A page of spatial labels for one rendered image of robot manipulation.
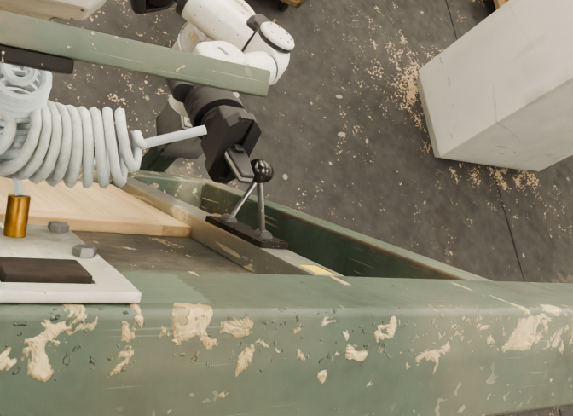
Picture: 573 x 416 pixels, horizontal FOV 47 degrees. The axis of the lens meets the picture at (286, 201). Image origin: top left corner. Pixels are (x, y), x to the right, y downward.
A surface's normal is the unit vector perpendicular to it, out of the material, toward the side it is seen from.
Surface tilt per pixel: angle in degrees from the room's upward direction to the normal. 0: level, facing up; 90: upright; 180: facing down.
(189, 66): 32
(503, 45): 90
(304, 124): 0
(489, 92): 90
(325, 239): 90
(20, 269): 58
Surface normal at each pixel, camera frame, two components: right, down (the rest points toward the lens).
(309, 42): 0.53, -0.37
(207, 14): -0.23, 0.45
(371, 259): -0.84, -0.08
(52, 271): 0.17, -0.98
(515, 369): 0.52, 0.18
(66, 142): 0.33, -0.01
